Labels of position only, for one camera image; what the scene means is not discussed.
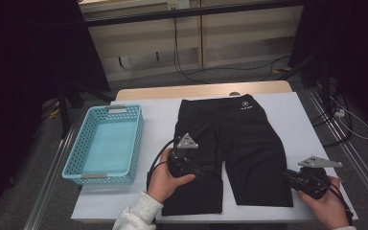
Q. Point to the black shorts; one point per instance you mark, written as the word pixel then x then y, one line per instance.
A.
pixel 246 143

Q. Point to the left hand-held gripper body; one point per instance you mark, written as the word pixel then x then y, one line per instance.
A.
pixel 182 166

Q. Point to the blue perforated plastic basket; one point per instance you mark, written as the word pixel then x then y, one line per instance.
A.
pixel 108 143

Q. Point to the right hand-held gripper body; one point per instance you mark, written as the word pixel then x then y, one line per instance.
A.
pixel 313 185

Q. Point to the person's left hand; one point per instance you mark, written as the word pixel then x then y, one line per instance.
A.
pixel 164 182

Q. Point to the white wall socket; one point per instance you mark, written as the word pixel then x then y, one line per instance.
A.
pixel 179 4

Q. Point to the beige wooden cabinet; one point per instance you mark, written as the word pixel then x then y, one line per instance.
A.
pixel 236 38

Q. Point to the metal floor rail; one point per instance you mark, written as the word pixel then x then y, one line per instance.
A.
pixel 357 166
pixel 44 185

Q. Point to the black curtain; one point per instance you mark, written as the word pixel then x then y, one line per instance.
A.
pixel 348 48

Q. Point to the wooden table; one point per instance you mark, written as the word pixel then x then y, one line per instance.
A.
pixel 188 90

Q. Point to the person's right hand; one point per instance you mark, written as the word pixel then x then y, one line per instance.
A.
pixel 329 207

